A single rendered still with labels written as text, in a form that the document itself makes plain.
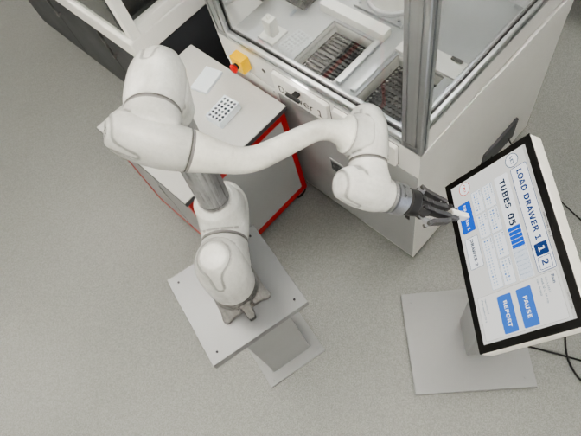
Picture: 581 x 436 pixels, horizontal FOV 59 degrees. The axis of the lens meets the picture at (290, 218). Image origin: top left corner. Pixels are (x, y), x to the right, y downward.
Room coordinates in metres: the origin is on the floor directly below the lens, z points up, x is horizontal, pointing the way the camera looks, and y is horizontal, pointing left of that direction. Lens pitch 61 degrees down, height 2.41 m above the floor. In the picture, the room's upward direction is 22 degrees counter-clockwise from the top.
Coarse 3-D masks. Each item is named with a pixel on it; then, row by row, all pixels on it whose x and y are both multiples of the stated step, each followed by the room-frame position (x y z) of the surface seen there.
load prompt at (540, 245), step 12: (516, 168) 0.57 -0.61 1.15; (516, 180) 0.54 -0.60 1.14; (528, 180) 0.51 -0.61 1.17; (516, 192) 0.51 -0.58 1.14; (528, 192) 0.49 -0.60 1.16; (528, 204) 0.46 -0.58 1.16; (528, 216) 0.43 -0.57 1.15; (540, 216) 0.41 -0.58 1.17; (528, 228) 0.40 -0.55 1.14; (540, 228) 0.38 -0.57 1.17; (540, 240) 0.36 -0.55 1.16; (540, 252) 0.33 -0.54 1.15; (552, 252) 0.32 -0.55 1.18; (540, 264) 0.31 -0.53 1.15; (552, 264) 0.29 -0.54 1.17
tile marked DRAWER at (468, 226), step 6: (462, 204) 0.59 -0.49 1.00; (468, 204) 0.58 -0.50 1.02; (462, 210) 0.58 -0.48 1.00; (468, 210) 0.56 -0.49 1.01; (462, 222) 0.54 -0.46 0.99; (468, 222) 0.53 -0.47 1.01; (474, 222) 0.52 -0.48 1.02; (462, 228) 0.53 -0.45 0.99; (468, 228) 0.51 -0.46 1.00; (474, 228) 0.50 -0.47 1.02
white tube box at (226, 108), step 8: (224, 96) 1.54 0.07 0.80; (216, 104) 1.51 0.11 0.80; (224, 104) 1.50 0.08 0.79; (232, 104) 1.48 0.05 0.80; (208, 112) 1.49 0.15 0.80; (216, 112) 1.47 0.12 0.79; (224, 112) 1.45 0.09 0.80; (232, 112) 1.45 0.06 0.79; (208, 120) 1.47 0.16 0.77; (216, 120) 1.43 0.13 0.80; (224, 120) 1.42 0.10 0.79
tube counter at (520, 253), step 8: (504, 216) 0.47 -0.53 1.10; (512, 216) 0.46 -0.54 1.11; (512, 224) 0.44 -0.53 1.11; (520, 224) 0.43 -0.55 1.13; (512, 232) 0.42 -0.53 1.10; (520, 232) 0.41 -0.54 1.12; (512, 240) 0.40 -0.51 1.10; (520, 240) 0.39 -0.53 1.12; (512, 248) 0.38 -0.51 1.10; (520, 248) 0.37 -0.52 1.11; (520, 256) 0.35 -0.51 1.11; (528, 256) 0.34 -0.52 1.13; (520, 264) 0.34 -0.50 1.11; (528, 264) 0.32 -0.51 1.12; (520, 272) 0.32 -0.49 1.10; (528, 272) 0.31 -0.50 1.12
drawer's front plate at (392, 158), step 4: (332, 112) 1.15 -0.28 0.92; (336, 112) 1.13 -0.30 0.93; (340, 112) 1.13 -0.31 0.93; (332, 116) 1.15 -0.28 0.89; (336, 116) 1.13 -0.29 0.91; (340, 116) 1.12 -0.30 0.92; (344, 116) 1.11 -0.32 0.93; (392, 144) 0.92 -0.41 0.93; (392, 148) 0.91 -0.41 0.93; (396, 148) 0.90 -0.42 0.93; (388, 152) 0.92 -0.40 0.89; (392, 152) 0.91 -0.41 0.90; (396, 152) 0.90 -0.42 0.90; (388, 156) 0.92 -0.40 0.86; (392, 156) 0.91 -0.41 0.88; (396, 156) 0.90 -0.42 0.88; (388, 160) 0.92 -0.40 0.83; (392, 160) 0.91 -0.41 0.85; (396, 160) 0.90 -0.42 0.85; (392, 164) 0.91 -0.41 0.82; (396, 164) 0.90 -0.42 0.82
